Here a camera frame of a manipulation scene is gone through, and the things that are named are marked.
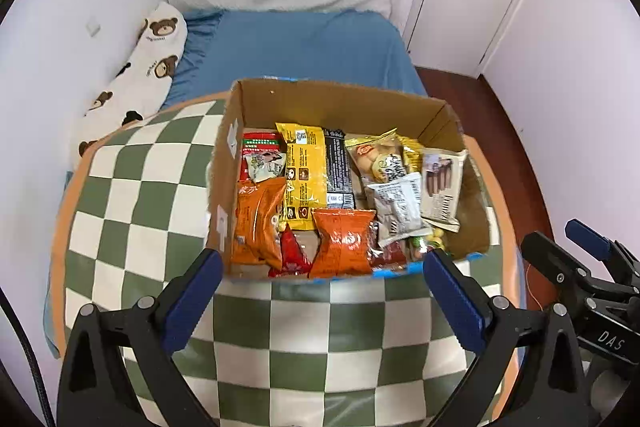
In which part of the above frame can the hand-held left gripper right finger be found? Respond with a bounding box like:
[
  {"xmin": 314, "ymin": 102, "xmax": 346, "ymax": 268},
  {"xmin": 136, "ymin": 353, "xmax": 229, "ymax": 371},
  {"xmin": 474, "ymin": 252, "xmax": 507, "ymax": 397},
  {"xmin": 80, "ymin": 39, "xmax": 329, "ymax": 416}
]
[{"xmin": 422, "ymin": 249, "xmax": 586, "ymax": 427}]

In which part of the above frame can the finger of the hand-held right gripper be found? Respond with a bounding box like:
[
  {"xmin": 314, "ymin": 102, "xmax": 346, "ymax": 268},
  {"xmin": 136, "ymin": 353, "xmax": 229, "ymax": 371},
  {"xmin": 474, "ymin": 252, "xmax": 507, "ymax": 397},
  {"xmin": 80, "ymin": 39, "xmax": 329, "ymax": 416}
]
[
  {"xmin": 520, "ymin": 231, "xmax": 617, "ymax": 309},
  {"xmin": 565, "ymin": 219, "xmax": 640, "ymax": 290}
]

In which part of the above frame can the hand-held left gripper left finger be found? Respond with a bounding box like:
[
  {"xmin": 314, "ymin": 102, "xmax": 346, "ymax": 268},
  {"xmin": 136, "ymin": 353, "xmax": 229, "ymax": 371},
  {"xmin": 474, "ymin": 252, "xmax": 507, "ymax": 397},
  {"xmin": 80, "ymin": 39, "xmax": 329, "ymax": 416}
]
[{"xmin": 56, "ymin": 248, "xmax": 224, "ymax": 427}]

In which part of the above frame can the dark red snack packet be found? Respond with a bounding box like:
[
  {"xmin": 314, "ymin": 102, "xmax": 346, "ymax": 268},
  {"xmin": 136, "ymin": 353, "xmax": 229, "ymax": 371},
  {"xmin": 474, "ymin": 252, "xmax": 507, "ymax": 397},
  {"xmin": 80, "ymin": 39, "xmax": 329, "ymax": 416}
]
[{"xmin": 370, "ymin": 239, "xmax": 408, "ymax": 271}]

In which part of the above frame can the silver snack packet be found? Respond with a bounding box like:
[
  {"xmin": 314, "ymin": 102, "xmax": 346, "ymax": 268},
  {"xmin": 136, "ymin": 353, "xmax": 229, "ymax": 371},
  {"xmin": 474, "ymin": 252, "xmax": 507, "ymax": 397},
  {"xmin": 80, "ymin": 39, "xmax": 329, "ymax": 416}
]
[{"xmin": 365, "ymin": 172, "xmax": 433, "ymax": 250}]

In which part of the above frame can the beige biscuit stick packet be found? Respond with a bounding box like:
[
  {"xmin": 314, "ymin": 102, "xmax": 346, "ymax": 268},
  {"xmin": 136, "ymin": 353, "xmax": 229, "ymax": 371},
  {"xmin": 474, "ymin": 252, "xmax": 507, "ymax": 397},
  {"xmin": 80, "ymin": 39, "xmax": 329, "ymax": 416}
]
[{"xmin": 419, "ymin": 148, "xmax": 468, "ymax": 234}]

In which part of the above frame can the puffy orange snack packet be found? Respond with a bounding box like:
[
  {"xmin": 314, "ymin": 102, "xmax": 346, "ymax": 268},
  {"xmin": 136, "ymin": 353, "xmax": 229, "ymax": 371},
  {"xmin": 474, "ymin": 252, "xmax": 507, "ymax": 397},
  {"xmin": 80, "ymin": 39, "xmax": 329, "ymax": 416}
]
[{"xmin": 308, "ymin": 208, "xmax": 377, "ymax": 279}]

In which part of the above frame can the small white green snack packet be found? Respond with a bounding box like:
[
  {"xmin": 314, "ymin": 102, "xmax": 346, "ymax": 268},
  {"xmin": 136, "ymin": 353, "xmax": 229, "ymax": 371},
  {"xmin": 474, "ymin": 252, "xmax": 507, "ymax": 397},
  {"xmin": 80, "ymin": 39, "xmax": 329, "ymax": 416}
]
[{"xmin": 248, "ymin": 150, "xmax": 287, "ymax": 184}]

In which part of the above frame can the yellow bread packet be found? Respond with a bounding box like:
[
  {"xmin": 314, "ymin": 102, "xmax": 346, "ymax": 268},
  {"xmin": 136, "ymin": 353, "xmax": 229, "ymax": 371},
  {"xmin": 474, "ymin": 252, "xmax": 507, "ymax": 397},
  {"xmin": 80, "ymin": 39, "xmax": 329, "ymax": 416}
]
[{"xmin": 345, "ymin": 129, "xmax": 426, "ymax": 185}]

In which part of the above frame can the yellow and black snack packet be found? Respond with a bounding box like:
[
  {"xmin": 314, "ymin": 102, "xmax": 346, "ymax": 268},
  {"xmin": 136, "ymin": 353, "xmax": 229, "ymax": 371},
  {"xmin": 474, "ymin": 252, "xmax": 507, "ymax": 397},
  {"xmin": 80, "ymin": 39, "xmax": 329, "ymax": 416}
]
[{"xmin": 275, "ymin": 122, "xmax": 328, "ymax": 230}]

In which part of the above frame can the red packet with green stripe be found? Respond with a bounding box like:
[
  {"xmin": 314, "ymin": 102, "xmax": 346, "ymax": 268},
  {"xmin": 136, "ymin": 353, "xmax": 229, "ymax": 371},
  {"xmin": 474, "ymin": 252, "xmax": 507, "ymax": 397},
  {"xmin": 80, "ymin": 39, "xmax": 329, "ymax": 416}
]
[{"xmin": 241, "ymin": 132, "xmax": 286, "ymax": 182}]

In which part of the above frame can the cardboard box with blue print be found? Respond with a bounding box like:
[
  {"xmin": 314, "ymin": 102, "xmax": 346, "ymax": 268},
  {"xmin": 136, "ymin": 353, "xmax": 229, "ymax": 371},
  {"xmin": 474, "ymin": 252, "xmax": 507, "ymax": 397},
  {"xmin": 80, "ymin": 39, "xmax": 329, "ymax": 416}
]
[{"xmin": 206, "ymin": 78, "xmax": 491, "ymax": 280}]

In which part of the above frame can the green white checkered mat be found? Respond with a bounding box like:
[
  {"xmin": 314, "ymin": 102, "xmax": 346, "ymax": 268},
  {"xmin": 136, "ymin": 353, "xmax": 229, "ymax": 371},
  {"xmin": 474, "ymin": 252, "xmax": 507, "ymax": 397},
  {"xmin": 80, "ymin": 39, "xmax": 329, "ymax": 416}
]
[{"xmin": 50, "ymin": 89, "xmax": 526, "ymax": 427}]

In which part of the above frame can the bear print pillow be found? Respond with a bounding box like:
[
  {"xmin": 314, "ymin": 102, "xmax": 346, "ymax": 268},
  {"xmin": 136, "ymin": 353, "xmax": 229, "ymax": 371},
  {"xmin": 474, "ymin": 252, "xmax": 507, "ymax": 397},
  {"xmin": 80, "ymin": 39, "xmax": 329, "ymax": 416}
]
[{"xmin": 79, "ymin": 2, "xmax": 188, "ymax": 158}]

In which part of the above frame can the black cable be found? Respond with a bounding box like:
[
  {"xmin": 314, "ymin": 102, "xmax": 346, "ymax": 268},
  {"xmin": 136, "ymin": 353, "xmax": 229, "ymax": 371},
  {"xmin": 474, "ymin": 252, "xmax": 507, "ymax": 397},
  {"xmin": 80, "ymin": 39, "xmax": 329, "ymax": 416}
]
[{"xmin": 0, "ymin": 287, "xmax": 56, "ymax": 427}]

